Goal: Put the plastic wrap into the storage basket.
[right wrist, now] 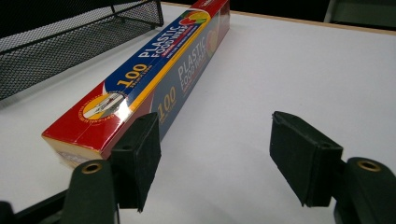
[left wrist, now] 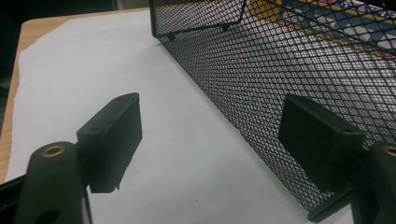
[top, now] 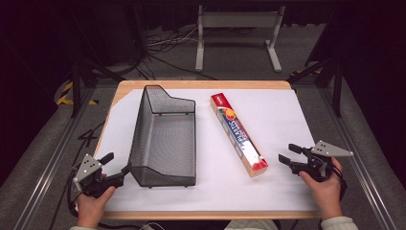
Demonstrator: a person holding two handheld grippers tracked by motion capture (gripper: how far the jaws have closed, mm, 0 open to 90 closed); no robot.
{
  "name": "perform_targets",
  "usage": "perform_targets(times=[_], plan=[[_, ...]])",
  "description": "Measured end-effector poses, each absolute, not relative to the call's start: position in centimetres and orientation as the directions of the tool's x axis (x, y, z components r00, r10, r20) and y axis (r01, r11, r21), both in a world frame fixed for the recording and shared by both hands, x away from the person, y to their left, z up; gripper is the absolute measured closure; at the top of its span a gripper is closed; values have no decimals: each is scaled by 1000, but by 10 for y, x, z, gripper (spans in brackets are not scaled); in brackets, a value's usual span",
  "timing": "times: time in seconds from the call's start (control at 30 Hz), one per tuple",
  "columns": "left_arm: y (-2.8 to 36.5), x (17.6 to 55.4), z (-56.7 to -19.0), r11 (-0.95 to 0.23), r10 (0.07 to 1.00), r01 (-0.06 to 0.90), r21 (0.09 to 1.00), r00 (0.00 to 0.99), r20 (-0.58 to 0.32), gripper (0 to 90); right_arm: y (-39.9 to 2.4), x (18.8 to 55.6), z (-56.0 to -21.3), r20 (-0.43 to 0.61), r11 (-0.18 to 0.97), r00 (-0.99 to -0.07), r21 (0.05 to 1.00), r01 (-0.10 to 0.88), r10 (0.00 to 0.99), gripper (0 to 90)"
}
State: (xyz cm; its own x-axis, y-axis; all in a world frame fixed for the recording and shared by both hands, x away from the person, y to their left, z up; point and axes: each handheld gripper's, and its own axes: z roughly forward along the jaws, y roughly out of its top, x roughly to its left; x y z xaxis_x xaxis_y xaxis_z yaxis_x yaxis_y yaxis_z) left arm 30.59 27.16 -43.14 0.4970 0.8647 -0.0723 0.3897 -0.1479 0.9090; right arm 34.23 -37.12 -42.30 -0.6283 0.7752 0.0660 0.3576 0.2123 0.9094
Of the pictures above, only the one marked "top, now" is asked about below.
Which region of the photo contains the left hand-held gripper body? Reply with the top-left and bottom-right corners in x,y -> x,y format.
72,153 -> 125,198

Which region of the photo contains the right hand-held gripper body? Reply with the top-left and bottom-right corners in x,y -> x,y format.
289,140 -> 354,183

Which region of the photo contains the black mesh wire basket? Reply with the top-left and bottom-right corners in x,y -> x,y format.
127,84 -> 197,189

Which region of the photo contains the long plastic wrap box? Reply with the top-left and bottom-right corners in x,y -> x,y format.
209,92 -> 269,179

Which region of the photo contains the person's right hand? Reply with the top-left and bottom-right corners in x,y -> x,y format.
298,157 -> 344,221

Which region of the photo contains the person's left hand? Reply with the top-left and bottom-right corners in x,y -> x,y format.
76,173 -> 117,229

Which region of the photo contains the white paper sheet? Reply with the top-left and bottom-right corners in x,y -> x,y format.
95,88 -> 321,213

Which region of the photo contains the black tripod stand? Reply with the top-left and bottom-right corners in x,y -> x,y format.
286,47 -> 347,119
67,6 -> 126,119

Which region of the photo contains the yellow black hazard tape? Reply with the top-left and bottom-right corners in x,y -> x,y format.
56,80 -> 99,106

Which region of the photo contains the grey metal stand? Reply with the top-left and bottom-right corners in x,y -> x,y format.
194,4 -> 286,73

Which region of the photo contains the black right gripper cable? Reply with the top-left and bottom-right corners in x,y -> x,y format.
331,165 -> 350,203

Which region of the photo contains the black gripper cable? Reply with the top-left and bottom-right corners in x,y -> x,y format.
331,165 -> 350,203
65,168 -> 81,222

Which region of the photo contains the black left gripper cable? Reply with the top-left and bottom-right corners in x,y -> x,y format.
65,168 -> 81,222

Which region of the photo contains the aluminium rail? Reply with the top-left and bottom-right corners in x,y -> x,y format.
11,85 -> 98,230
318,85 -> 400,230

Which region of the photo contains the black floor cable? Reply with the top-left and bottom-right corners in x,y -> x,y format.
147,53 -> 219,81

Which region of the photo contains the bundle of floor cables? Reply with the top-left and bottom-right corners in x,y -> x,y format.
146,26 -> 200,54

